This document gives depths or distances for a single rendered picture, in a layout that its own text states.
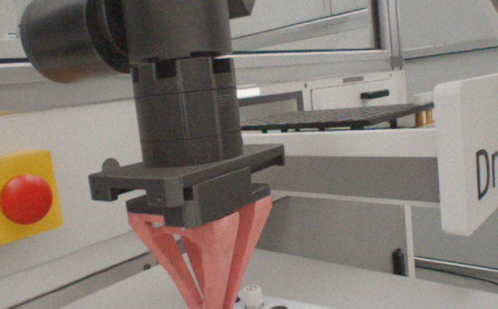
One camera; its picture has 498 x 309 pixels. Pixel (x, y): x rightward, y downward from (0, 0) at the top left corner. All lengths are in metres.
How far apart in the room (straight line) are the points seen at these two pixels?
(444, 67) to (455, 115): 1.85
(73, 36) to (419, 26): 2.03
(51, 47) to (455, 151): 0.27
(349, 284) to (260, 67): 0.37
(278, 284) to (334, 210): 0.44
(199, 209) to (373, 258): 0.82
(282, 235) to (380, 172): 0.38
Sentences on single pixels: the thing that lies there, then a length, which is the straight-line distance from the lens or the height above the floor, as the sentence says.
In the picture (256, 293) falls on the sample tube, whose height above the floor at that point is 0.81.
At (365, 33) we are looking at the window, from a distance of 1.00.
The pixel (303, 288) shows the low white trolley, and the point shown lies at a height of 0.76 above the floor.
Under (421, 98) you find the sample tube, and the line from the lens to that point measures 0.55.
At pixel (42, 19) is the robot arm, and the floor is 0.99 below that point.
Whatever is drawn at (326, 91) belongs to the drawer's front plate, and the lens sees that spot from 0.78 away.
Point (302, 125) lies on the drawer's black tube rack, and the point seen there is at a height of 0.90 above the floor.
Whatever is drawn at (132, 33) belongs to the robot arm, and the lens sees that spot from 0.25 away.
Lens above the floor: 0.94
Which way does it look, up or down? 8 degrees down
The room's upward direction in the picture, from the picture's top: 7 degrees counter-clockwise
